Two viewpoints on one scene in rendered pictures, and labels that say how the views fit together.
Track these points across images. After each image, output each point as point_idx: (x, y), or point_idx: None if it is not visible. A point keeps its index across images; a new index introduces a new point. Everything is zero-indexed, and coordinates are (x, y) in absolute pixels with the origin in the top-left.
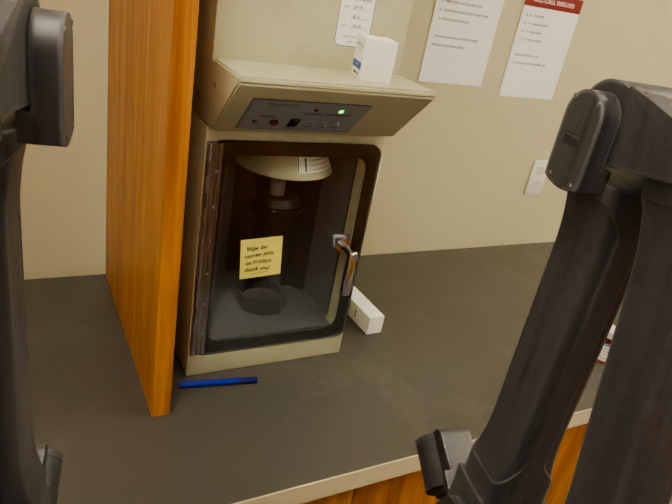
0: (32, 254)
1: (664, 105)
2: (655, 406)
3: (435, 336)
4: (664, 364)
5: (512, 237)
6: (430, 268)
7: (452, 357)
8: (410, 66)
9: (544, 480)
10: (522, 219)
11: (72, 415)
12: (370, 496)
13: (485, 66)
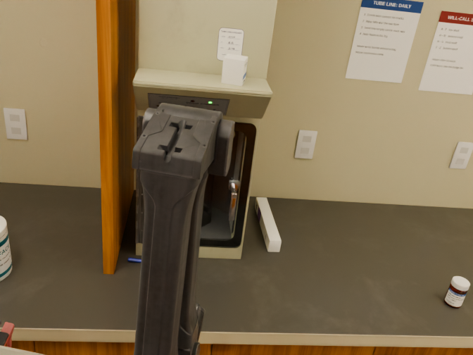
0: (87, 172)
1: (155, 120)
2: (141, 282)
3: (319, 262)
4: (141, 258)
5: (440, 201)
6: (350, 215)
7: (322, 278)
8: (338, 67)
9: (181, 333)
10: (449, 187)
11: (63, 263)
12: (224, 354)
13: (404, 67)
